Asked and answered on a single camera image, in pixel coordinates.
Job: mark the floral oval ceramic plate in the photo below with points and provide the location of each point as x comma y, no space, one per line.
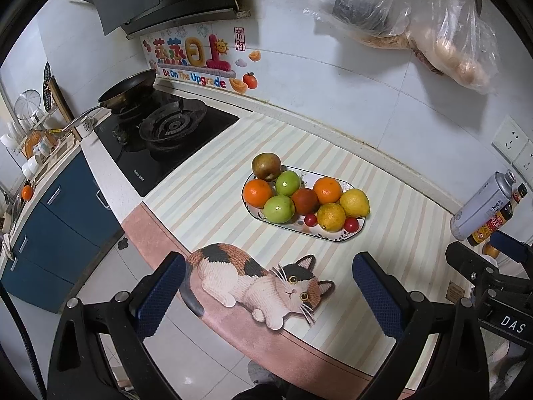
331,236

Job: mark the brown russet fruit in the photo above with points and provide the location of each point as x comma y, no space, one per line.
266,166

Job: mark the white mug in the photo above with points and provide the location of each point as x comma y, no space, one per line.
86,127

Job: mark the dark red-orange fruit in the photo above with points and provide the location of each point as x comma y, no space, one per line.
305,201

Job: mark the white wall socket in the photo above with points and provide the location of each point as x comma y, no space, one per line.
514,137

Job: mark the colourful wall sticker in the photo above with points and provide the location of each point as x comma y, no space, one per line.
191,60

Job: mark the large orange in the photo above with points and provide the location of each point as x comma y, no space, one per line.
327,190

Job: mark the green plum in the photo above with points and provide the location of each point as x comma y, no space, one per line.
288,183
279,209

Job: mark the yellow lemon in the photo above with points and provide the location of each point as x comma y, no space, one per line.
354,203

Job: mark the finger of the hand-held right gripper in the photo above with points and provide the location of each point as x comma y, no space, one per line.
510,246
464,260

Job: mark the small orange ball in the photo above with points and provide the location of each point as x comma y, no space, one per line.
27,192

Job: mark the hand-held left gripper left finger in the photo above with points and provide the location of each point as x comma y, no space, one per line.
160,296

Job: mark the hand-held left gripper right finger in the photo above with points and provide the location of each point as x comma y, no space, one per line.
377,296

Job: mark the plastic bag with pale meat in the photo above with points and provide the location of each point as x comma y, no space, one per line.
454,46

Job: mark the black gas hob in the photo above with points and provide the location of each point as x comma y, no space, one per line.
137,162

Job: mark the silver gas canister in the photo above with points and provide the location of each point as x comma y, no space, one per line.
483,204

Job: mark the metal strainer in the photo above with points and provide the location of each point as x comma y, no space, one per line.
29,106

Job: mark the yellow-green speckled citrus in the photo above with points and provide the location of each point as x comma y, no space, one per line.
331,216

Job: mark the black frying pan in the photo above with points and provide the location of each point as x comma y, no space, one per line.
129,87

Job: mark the round burner grate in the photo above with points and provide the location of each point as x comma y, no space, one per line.
173,125

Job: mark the red cherry tomato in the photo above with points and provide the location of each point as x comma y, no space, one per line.
351,225
310,219

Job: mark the plastic bag with dark contents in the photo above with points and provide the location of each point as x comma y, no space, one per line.
354,2

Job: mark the dish rack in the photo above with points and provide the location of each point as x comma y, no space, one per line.
33,141

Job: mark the blue kitchen cabinet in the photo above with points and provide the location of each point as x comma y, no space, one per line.
54,225

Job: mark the dark sauce bottle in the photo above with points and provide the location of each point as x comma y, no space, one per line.
497,221

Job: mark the wooden cutting board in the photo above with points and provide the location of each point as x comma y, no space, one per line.
60,100

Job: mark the striped cat-print mat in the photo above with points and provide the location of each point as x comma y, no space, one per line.
374,166

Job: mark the orange tangerine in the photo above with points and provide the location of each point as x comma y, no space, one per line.
258,193

